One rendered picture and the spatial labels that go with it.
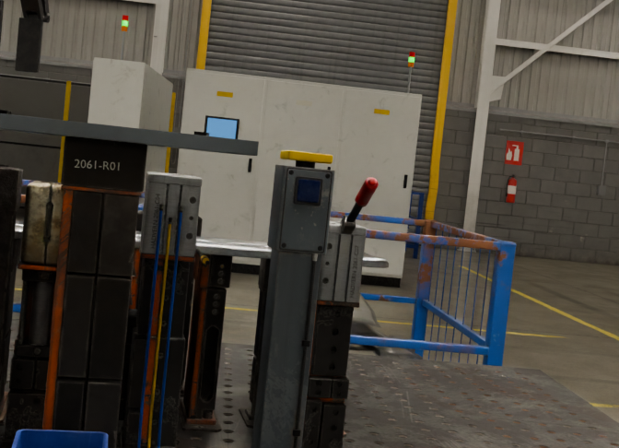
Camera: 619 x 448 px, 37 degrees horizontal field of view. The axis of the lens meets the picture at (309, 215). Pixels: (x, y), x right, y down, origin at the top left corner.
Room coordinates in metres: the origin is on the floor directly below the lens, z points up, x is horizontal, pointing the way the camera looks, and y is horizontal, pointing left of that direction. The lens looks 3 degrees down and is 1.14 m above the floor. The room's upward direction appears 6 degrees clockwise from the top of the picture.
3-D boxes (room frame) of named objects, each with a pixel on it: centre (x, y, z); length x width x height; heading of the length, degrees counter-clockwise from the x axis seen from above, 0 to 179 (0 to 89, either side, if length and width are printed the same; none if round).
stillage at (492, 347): (3.81, -0.28, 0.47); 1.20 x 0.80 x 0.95; 7
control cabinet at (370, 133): (9.51, 0.20, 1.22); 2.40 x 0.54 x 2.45; 96
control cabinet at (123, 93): (10.26, 2.08, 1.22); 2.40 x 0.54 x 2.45; 2
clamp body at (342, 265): (1.41, -0.05, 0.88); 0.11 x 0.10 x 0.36; 13
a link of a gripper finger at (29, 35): (1.22, 0.39, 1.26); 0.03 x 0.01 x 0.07; 87
